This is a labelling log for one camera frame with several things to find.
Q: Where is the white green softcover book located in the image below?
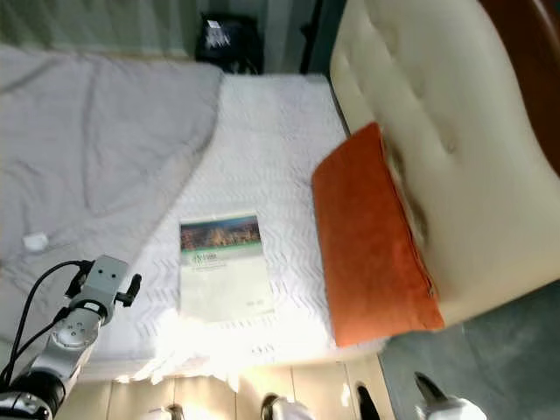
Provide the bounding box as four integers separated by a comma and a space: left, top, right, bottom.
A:
179, 213, 275, 323

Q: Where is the orange velvet pillow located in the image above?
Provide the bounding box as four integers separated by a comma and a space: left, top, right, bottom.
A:
311, 122, 445, 348

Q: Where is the white right robot leg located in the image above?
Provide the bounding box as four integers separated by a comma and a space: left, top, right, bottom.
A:
261, 394, 316, 420

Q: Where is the white robot leg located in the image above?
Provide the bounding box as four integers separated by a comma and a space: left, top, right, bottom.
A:
144, 404, 185, 420
261, 394, 316, 420

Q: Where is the white duvet label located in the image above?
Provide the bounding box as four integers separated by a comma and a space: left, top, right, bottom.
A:
24, 232, 49, 252

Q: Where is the white left robot leg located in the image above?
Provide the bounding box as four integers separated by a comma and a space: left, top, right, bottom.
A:
144, 404, 185, 420

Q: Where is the grey duvet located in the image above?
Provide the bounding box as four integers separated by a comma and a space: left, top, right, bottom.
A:
0, 44, 224, 368

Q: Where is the white patterned mattress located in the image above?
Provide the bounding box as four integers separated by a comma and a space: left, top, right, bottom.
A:
114, 74, 390, 382

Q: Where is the cream padded headboard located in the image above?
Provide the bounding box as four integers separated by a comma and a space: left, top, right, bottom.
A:
331, 0, 560, 326

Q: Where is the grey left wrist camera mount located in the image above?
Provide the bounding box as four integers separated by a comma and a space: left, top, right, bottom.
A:
92, 255, 132, 307

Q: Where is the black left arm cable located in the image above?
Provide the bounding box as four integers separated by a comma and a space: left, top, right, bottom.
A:
9, 260, 93, 412

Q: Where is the brown wooden headboard frame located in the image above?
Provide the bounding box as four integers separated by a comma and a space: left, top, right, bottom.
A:
481, 0, 560, 106

